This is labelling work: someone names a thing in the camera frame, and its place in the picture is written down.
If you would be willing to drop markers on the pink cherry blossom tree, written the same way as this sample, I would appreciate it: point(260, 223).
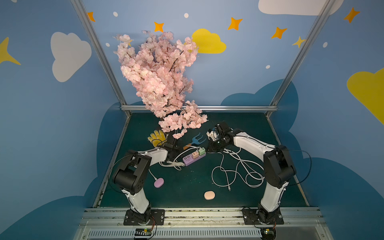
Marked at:
point(156, 71)

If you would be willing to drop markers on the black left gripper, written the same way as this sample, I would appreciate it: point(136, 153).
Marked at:
point(171, 141)

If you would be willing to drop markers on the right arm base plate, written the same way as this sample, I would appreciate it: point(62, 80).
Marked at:
point(262, 216)

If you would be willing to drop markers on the pink earbud case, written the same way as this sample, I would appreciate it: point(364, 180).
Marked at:
point(209, 195)

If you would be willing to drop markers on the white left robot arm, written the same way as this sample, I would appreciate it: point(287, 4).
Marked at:
point(133, 169)

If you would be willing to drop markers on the yellow white work glove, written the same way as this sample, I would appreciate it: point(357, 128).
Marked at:
point(157, 138)

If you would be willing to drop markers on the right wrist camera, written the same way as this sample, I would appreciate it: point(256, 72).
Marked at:
point(213, 135)

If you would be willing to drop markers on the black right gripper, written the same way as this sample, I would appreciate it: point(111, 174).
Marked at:
point(220, 132)

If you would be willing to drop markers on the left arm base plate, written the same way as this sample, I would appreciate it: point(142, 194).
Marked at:
point(144, 216)

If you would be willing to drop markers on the green usb charger plug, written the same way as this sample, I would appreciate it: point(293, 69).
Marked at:
point(201, 151)

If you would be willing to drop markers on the aluminium frame back rail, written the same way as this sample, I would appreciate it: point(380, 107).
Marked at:
point(212, 108)

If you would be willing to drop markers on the blue garden hand fork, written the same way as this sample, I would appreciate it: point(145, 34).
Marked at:
point(196, 140)

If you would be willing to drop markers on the purple earbud case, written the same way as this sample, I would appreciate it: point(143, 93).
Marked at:
point(159, 183)

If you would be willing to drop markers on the aluminium frame post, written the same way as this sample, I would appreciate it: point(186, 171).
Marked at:
point(88, 26)
point(319, 23)

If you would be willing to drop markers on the aluminium frame post right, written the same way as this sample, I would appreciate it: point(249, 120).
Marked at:
point(319, 23)

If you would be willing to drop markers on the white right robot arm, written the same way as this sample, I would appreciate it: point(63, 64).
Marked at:
point(278, 164)

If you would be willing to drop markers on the purple power strip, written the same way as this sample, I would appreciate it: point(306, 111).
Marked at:
point(192, 158)

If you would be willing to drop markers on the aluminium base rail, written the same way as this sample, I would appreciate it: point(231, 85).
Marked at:
point(305, 223)

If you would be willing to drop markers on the aluminium frame post left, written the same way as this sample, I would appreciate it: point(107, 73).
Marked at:
point(88, 26)

